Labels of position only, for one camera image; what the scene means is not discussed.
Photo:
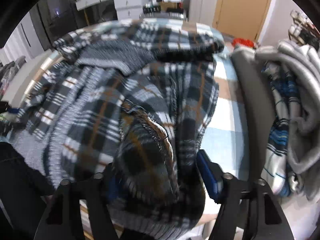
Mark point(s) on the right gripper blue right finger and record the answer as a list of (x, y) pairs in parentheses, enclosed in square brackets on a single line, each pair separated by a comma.
[(212, 176)]

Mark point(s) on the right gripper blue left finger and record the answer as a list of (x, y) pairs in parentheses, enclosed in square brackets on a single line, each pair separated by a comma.
[(114, 189)]

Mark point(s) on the plaid fleece jacket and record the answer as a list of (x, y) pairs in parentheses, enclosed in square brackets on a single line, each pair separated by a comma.
[(130, 99)]

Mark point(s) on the pile of clothes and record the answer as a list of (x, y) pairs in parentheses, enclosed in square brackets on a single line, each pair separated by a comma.
[(292, 152)]

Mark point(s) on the checkered bed sheet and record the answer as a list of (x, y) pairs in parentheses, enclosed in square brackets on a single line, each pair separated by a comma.
[(225, 109)]

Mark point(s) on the red bag on floor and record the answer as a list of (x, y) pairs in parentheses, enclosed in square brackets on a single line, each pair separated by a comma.
[(243, 42)]

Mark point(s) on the silver suitcase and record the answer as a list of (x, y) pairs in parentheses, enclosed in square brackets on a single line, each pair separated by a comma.
[(164, 15)]

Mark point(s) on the shoe rack with shoes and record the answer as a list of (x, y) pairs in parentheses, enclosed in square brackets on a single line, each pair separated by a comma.
[(302, 31)]

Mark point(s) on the wooden door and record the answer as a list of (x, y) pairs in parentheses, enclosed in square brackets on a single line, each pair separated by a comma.
[(241, 18)]

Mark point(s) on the white tall cabinet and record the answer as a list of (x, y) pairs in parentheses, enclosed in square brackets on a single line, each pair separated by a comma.
[(202, 11)]

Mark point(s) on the black refrigerator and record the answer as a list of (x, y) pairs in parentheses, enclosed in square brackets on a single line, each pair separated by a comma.
[(54, 18)]

